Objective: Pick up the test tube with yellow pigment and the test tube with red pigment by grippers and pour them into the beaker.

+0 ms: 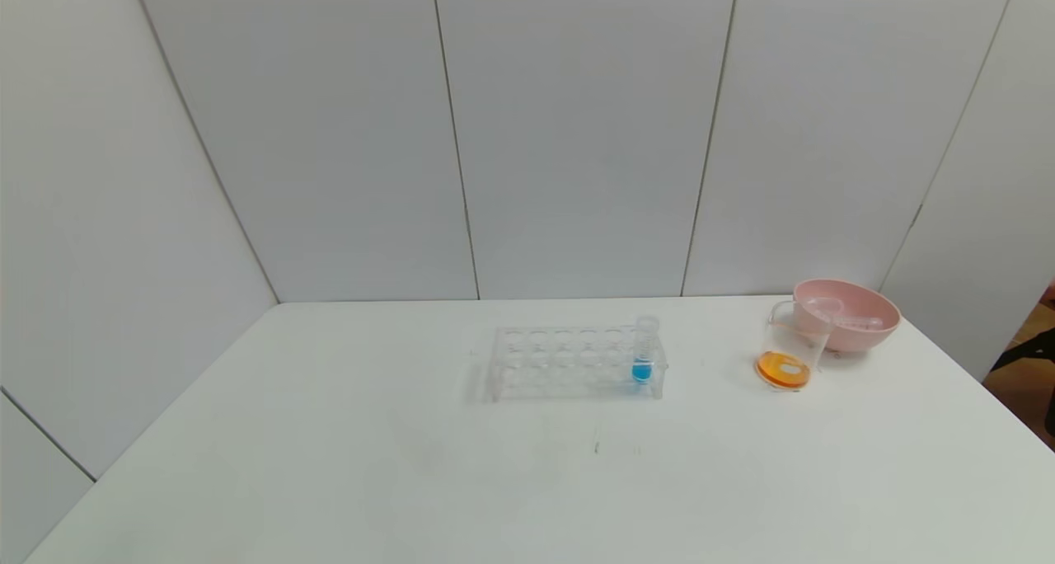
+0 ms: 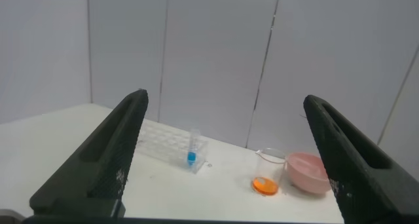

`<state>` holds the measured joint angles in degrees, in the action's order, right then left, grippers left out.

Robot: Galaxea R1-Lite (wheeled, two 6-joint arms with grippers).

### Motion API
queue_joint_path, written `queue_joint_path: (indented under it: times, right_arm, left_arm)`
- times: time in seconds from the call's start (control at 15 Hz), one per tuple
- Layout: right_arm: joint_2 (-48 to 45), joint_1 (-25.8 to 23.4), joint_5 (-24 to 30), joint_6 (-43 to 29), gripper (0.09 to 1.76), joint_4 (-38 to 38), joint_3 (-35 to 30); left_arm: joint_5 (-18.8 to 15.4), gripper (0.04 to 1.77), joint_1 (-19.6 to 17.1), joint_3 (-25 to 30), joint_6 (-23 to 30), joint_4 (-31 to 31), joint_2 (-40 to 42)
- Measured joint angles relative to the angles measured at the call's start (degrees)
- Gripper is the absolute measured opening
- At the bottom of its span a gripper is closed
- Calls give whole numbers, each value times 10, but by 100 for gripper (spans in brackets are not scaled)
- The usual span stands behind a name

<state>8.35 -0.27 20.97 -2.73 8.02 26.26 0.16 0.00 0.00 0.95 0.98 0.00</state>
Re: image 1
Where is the black stand leg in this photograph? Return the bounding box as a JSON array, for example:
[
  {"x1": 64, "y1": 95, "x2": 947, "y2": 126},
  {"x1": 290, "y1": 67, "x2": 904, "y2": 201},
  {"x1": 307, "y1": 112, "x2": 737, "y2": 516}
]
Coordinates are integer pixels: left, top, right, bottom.
[{"x1": 992, "y1": 327, "x2": 1055, "y2": 374}]

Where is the test tube with blue pigment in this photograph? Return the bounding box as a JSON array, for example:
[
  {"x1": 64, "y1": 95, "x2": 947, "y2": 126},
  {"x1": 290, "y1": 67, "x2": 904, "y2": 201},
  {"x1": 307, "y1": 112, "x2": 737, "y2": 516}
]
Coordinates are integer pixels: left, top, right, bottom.
[{"x1": 633, "y1": 315, "x2": 662, "y2": 383}]

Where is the pink bowl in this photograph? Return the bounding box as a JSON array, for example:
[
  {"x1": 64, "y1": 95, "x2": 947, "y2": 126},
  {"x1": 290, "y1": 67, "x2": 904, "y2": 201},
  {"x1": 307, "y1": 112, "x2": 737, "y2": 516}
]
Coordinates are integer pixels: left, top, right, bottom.
[{"x1": 793, "y1": 279, "x2": 902, "y2": 354}]

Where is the clear acrylic test tube rack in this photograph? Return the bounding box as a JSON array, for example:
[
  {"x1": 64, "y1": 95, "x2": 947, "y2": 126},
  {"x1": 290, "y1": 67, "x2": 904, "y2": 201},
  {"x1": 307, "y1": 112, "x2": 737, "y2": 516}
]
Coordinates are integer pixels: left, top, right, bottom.
[{"x1": 486, "y1": 323, "x2": 668, "y2": 402}]

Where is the clear plastic beaker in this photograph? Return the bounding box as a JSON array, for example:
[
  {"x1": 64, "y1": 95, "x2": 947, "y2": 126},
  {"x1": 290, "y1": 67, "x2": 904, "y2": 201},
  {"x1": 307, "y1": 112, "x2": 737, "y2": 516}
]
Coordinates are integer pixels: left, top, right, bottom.
[{"x1": 755, "y1": 300, "x2": 835, "y2": 393}]

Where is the test tube with yellow pigment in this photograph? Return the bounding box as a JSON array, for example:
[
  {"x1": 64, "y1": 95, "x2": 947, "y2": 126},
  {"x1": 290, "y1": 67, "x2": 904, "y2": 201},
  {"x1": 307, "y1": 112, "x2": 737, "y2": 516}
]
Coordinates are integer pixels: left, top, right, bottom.
[{"x1": 803, "y1": 297, "x2": 846, "y2": 336}]

